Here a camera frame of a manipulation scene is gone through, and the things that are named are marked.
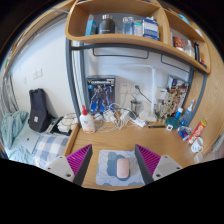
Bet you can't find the pink computer mouse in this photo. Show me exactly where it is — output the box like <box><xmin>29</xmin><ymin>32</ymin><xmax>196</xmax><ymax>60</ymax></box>
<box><xmin>115</xmin><ymin>157</ymin><xmax>131</xmax><ymax>179</ymax></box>

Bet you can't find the long wooden wall shelf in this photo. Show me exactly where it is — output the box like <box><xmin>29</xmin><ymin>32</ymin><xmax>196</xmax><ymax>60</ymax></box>
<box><xmin>3</xmin><ymin>0</ymin><xmax>76</xmax><ymax>64</ymax></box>

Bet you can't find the black backpack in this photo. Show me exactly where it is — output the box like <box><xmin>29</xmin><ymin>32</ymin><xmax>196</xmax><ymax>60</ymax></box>
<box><xmin>27</xmin><ymin>88</ymin><xmax>53</xmax><ymax>134</ymax></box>

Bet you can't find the white cable tangle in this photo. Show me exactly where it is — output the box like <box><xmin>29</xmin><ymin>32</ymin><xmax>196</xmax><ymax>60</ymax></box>
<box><xmin>93</xmin><ymin>102</ymin><xmax>141</xmax><ymax>133</ymax></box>

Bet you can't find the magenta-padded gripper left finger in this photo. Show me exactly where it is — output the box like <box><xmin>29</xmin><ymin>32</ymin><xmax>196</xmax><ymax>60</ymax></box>
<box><xmin>44</xmin><ymin>143</ymin><xmax>94</xmax><ymax>187</ymax></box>

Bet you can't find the blue cloud print mouse pad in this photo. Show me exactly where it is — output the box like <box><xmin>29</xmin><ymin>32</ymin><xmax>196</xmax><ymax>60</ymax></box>
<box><xmin>95</xmin><ymin>149</ymin><xmax>147</xmax><ymax>187</ymax></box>

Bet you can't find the white desk lamp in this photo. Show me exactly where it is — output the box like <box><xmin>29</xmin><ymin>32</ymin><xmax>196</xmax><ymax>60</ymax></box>
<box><xmin>103</xmin><ymin>64</ymin><xmax>158</xmax><ymax>123</ymax></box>

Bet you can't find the white power strip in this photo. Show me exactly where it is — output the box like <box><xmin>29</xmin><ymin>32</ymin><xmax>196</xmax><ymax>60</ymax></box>
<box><xmin>133</xmin><ymin>118</ymin><xmax>148</xmax><ymax>128</ymax></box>

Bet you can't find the robot model kit box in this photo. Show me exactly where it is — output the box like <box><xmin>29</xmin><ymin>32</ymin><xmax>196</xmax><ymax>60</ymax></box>
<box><xmin>86</xmin><ymin>74</ymin><xmax>117</xmax><ymax>115</ymax></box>

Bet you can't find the silver laptop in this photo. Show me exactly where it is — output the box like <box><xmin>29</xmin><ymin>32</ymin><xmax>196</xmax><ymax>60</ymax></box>
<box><xmin>14</xmin><ymin>129</ymin><xmax>43</xmax><ymax>154</ymax></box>

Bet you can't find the steel cup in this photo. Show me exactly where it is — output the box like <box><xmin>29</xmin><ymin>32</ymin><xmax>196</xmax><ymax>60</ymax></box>
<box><xmin>130</xmin><ymin>99</ymin><xmax>143</xmax><ymax>114</ymax></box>

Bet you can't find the blue checked duvet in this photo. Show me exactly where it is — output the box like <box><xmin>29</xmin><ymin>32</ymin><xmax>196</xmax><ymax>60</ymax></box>
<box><xmin>33</xmin><ymin>133</ymin><xmax>71</xmax><ymax>169</ymax></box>

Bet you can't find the white red-capped pump bottle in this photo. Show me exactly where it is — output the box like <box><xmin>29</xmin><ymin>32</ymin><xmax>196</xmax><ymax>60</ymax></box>
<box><xmin>79</xmin><ymin>104</ymin><xmax>97</xmax><ymax>135</ymax></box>

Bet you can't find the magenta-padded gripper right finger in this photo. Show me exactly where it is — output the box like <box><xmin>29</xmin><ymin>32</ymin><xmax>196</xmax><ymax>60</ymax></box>
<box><xmin>134</xmin><ymin>143</ymin><xmax>184</xmax><ymax>186</ymax></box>

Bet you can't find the blue snack packet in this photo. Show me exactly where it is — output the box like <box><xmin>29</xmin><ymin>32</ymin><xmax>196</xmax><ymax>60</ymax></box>
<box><xmin>178</xmin><ymin>125</ymin><xmax>193</xmax><ymax>141</ymax></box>

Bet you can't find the teal blanket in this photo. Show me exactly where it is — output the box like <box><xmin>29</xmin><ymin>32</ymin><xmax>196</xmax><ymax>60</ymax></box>
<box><xmin>0</xmin><ymin>110</ymin><xmax>31</xmax><ymax>149</ymax></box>

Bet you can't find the teal round tin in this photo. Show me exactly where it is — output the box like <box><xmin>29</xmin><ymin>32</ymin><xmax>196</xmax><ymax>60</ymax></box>
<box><xmin>165</xmin><ymin>116</ymin><xmax>181</xmax><ymax>130</ymax></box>

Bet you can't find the white charger block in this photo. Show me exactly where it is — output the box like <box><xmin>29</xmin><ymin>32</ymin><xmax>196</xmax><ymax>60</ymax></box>
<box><xmin>103</xmin><ymin>109</ymin><xmax>115</xmax><ymax>122</ymax></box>
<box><xmin>119</xmin><ymin>109</ymin><xmax>131</xmax><ymax>123</ymax></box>

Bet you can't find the white face-print mug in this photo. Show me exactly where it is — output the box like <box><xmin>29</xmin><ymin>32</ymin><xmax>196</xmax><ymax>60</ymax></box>
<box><xmin>190</xmin><ymin>136</ymin><xmax>205</xmax><ymax>154</ymax></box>

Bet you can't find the red chip can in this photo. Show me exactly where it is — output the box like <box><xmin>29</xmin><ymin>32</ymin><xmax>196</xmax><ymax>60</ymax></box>
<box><xmin>187</xmin><ymin>118</ymin><xmax>208</xmax><ymax>146</ymax></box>

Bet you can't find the brown tree figure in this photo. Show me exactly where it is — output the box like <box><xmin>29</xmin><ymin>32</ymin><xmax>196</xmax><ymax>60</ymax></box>
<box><xmin>159</xmin><ymin>88</ymin><xmax>183</xmax><ymax>121</ymax></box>

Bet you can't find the wooden shelf unit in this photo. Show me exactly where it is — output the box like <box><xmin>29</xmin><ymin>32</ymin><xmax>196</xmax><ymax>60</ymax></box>
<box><xmin>64</xmin><ymin>0</ymin><xmax>212</xmax><ymax>74</ymax></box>

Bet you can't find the clear plastic cup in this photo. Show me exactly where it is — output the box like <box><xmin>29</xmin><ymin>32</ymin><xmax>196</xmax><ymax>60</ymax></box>
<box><xmin>193</xmin><ymin>151</ymin><xmax>204</xmax><ymax>164</ymax></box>

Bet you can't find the white wall switch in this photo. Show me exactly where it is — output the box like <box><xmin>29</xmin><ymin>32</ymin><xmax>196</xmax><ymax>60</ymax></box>
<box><xmin>32</xmin><ymin>68</ymin><xmax>44</xmax><ymax>80</ymax></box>

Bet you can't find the blue spray bottle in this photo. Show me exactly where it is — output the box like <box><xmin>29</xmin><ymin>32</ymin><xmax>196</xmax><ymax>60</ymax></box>
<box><xmin>181</xmin><ymin>99</ymin><xmax>195</xmax><ymax>128</ymax></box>

